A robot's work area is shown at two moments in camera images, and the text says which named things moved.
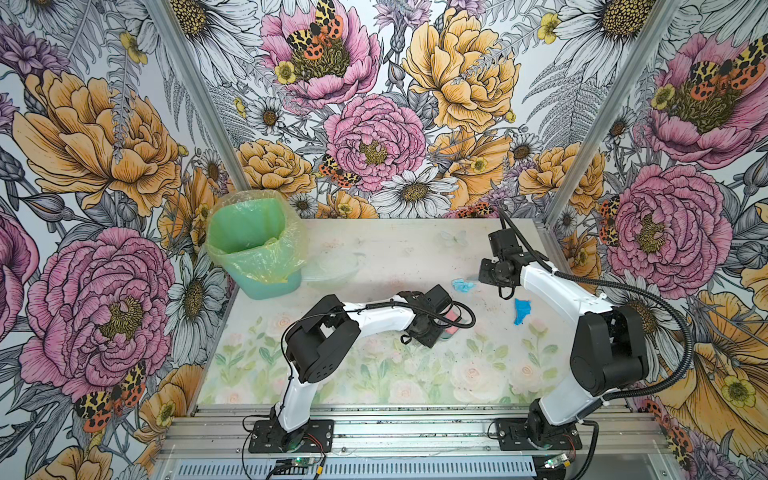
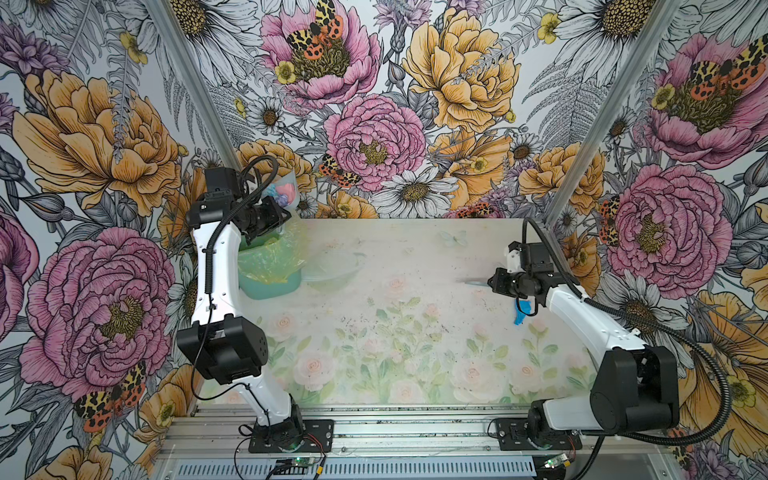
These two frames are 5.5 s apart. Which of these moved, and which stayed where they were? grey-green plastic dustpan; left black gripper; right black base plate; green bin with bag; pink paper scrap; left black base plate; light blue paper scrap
Moved: pink paper scrap; light blue paper scrap; grey-green plastic dustpan; left black gripper
Stayed: left black base plate; green bin with bag; right black base plate
